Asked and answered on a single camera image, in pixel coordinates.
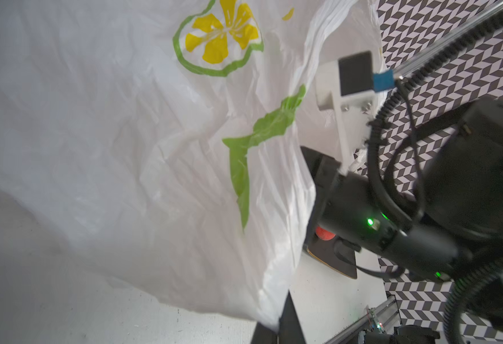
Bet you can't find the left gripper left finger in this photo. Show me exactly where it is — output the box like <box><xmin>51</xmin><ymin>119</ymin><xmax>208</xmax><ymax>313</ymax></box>
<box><xmin>250</xmin><ymin>322</ymin><xmax>279</xmax><ymax>344</ymax></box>

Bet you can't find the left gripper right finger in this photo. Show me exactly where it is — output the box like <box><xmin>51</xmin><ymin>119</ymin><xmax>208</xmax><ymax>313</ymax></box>
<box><xmin>278</xmin><ymin>292</ymin><xmax>306</xmax><ymax>344</ymax></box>

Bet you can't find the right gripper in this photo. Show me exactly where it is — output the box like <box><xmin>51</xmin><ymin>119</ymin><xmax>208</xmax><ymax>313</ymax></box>
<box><xmin>301</xmin><ymin>146</ymin><xmax>403</xmax><ymax>258</ymax></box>

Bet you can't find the white plastic bag fruit print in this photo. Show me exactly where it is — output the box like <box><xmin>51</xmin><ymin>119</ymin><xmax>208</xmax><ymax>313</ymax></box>
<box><xmin>0</xmin><ymin>1</ymin><xmax>385</xmax><ymax>330</ymax></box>

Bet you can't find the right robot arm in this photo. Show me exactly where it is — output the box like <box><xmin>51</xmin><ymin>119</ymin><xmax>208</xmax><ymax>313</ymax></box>
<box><xmin>302</xmin><ymin>1</ymin><xmax>503</xmax><ymax>343</ymax></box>

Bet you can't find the red strawberry fake fruit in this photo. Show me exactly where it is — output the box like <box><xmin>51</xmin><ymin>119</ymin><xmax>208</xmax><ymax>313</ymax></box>
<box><xmin>315</xmin><ymin>226</ymin><xmax>336</xmax><ymax>242</ymax></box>

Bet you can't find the black square tray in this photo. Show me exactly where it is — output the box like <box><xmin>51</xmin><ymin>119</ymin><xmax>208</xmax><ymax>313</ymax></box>
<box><xmin>304</xmin><ymin>237</ymin><xmax>357</xmax><ymax>280</ymax></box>

